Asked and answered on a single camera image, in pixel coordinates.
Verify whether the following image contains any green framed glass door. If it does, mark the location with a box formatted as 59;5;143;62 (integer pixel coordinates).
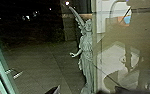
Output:
90;0;150;94

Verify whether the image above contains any white angel statue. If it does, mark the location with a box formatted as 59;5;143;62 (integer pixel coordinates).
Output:
68;4;95;94

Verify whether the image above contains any green door frame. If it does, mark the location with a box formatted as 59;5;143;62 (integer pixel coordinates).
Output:
0;28;20;94

